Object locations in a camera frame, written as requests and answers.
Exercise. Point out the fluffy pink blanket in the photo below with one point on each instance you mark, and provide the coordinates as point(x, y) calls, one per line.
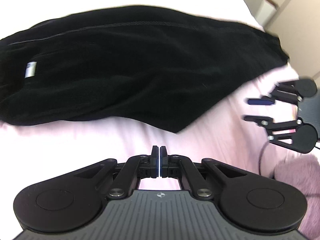
point(303, 174)

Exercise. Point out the black pants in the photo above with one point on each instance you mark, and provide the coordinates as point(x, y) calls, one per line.
point(159, 66)

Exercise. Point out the beige wardrobe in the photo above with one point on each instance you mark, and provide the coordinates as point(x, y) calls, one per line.
point(296, 22)

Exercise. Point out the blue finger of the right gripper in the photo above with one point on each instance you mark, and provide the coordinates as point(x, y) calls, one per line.
point(263, 101)
point(262, 121)

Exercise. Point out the pink floral duvet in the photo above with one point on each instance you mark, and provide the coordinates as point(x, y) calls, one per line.
point(36, 153)

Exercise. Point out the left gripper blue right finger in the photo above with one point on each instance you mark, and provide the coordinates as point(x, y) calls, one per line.
point(163, 158)

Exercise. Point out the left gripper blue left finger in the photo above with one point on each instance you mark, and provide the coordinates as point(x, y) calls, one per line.
point(154, 162)

